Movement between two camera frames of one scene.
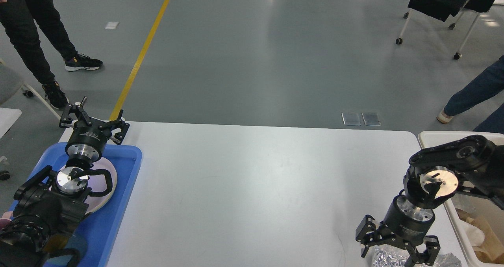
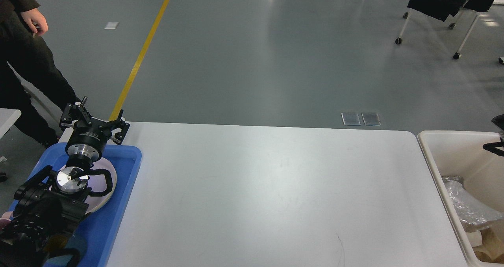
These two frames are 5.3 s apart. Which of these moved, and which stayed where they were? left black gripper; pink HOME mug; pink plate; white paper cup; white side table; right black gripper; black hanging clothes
Moved: right black gripper
Stayed: pink plate; white side table; black hanging clothes; pink HOME mug; left black gripper; white paper cup
